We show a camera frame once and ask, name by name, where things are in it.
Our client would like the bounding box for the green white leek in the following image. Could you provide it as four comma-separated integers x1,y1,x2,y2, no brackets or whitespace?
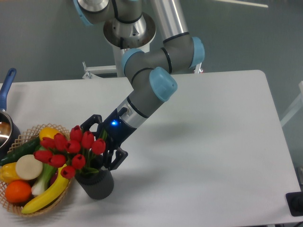
31,164,57,197

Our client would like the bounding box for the black device at table edge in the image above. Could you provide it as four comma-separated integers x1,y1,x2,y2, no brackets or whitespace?
285,192,303,217

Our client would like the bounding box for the red tulip bouquet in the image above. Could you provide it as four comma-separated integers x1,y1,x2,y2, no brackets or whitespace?
33,125,106,179

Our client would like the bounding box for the green cucumber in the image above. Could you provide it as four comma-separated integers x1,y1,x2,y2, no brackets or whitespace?
0,137,40,166

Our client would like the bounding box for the orange fruit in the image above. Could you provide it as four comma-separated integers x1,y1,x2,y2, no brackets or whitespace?
5,180,32,203

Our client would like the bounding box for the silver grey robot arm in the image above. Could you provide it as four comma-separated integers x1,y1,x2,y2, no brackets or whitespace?
73,0,205,170

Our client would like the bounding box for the yellow bell pepper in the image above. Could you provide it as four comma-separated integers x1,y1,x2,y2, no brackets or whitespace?
0,162,22,183

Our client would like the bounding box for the woven wicker basket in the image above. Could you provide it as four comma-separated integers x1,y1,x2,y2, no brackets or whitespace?
0,123,73,217

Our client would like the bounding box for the red apple in basket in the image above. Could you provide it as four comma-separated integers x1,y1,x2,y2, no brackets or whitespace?
49,171,58,187

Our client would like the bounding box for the yellow banana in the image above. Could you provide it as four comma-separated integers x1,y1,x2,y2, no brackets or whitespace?
21,164,69,215

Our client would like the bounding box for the blue handled saucepan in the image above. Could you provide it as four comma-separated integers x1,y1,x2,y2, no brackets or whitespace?
0,68,20,158

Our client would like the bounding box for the dark grey ribbed vase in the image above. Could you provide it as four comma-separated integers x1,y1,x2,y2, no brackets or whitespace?
75,169,114,200

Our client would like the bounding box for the yellow lemon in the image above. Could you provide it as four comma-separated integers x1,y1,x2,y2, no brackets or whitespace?
39,127,61,141

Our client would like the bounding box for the round beige radish slice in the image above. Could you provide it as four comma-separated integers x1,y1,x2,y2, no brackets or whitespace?
15,155,43,180

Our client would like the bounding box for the white frame at right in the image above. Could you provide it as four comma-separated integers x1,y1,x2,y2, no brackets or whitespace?
280,81,303,127

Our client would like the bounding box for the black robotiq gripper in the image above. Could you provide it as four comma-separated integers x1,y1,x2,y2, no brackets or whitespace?
80,107,136,170

